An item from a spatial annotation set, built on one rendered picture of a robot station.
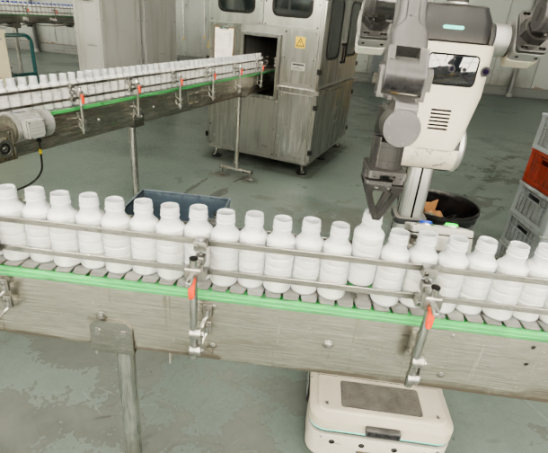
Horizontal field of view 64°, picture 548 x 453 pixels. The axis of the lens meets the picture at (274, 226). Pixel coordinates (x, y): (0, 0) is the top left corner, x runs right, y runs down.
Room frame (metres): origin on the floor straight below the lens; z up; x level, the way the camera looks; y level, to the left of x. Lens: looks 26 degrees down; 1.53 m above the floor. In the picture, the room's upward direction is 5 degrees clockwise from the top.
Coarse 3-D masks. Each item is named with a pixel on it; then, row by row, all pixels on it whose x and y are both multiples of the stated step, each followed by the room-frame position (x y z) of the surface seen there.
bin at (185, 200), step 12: (144, 192) 1.40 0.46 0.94; (156, 192) 1.39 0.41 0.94; (168, 192) 1.39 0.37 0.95; (180, 192) 1.39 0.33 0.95; (132, 204) 1.30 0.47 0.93; (156, 204) 1.39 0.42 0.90; (180, 204) 1.39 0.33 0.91; (192, 204) 1.39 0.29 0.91; (204, 204) 1.38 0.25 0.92; (216, 204) 1.38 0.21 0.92; (228, 204) 1.34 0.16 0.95; (156, 216) 1.39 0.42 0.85; (180, 216) 1.39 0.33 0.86
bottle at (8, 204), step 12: (0, 192) 0.81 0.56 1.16; (12, 192) 0.82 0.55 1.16; (0, 204) 0.81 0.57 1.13; (12, 204) 0.82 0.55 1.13; (24, 204) 0.84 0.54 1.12; (12, 216) 0.80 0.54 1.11; (0, 228) 0.80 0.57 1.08; (12, 228) 0.80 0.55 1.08; (24, 228) 0.82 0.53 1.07; (0, 240) 0.81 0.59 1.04; (12, 240) 0.80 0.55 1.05; (24, 240) 0.82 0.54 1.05; (12, 252) 0.80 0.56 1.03
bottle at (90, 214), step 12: (84, 192) 0.83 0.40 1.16; (84, 204) 0.81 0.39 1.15; (96, 204) 0.82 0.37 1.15; (84, 216) 0.80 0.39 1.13; (96, 216) 0.81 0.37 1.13; (84, 240) 0.79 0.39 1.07; (96, 240) 0.80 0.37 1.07; (84, 252) 0.80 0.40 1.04; (96, 252) 0.80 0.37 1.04; (84, 264) 0.80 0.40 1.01; (96, 264) 0.80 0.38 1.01
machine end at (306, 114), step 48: (240, 0) 4.69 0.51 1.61; (288, 0) 4.51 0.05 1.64; (336, 0) 4.65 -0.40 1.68; (240, 48) 4.69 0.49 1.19; (288, 48) 4.50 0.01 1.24; (336, 48) 4.85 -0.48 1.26; (288, 96) 4.48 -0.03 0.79; (336, 96) 5.09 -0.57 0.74; (240, 144) 4.67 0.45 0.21; (288, 144) 4.47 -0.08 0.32; (336, 144) 5.72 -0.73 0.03
